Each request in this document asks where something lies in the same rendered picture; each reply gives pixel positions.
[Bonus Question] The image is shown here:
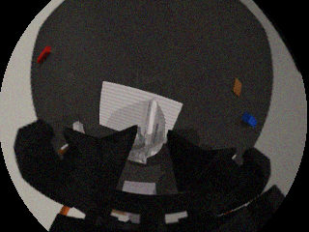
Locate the blue rectangular block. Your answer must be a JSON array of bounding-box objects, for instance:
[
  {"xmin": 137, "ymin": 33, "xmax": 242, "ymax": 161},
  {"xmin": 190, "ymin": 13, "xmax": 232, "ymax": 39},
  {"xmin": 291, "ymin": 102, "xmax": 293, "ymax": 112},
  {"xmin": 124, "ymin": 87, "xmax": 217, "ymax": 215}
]
[{"xmin": 242, "ymin": 112, "xmax": 258, "ymax": 127}]

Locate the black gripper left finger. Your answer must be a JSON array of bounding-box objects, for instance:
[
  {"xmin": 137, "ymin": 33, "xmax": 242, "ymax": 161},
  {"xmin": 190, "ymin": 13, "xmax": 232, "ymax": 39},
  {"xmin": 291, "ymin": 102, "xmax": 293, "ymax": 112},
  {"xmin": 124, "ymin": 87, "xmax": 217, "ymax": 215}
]
[{"xmin": 63, "ymin": 125, "xmax": 138, "ymax": 189}]

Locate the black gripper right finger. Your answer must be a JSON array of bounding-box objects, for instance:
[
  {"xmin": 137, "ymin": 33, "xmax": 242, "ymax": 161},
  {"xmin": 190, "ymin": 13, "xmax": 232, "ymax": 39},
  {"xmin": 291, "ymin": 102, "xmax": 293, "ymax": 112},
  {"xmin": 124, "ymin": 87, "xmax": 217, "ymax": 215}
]
[{"xmin": 166, "ymin": 130, "xmax": 237, "ymax": 192}]

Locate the orange flat plate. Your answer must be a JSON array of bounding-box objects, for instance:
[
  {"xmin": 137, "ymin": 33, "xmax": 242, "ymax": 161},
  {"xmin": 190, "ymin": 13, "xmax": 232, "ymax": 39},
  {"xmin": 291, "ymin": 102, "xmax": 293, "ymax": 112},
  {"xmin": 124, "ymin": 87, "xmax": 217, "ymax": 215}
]
[{"xmin": 232, "ymin": 78, "xmax": 242, "ymax": 97}]

